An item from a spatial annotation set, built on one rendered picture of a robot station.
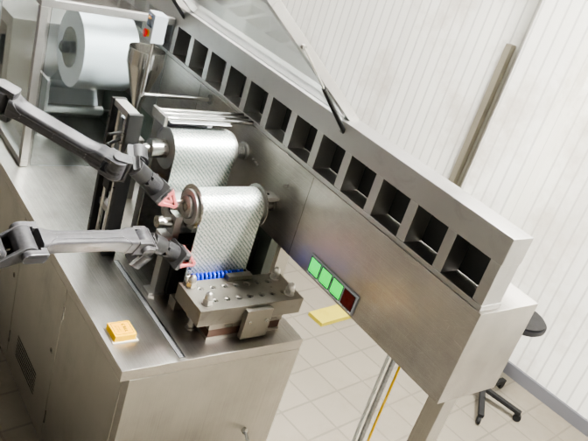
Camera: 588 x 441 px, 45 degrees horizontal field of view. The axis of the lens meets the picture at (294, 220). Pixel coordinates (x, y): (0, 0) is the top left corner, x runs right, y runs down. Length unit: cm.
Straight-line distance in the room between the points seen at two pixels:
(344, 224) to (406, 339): 40
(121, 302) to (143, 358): 28
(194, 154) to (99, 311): 60
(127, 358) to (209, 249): 45
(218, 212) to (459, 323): 84
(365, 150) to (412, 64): 270
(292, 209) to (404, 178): 52
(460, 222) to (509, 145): 226
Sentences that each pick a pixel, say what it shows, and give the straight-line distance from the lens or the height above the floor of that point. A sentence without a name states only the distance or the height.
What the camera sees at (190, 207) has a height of 126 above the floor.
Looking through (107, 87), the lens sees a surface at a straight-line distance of 310.
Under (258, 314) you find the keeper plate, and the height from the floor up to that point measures 100.
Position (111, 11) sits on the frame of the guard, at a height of 159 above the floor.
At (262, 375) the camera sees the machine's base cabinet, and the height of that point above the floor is 77.
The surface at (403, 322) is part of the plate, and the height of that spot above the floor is 126.
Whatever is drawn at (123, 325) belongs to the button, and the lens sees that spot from 223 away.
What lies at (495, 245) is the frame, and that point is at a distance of 179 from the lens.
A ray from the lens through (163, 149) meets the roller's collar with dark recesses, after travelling 239.
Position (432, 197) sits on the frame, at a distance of 191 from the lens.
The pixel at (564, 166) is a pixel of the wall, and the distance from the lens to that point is 421.
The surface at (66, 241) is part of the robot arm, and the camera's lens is 196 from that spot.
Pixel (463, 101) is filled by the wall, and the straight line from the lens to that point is 453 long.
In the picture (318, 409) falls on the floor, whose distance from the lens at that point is 363.
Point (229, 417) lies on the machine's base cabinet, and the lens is 250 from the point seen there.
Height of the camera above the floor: 225
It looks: 25 degrees down
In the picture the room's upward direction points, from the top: 18 degrees clockwise
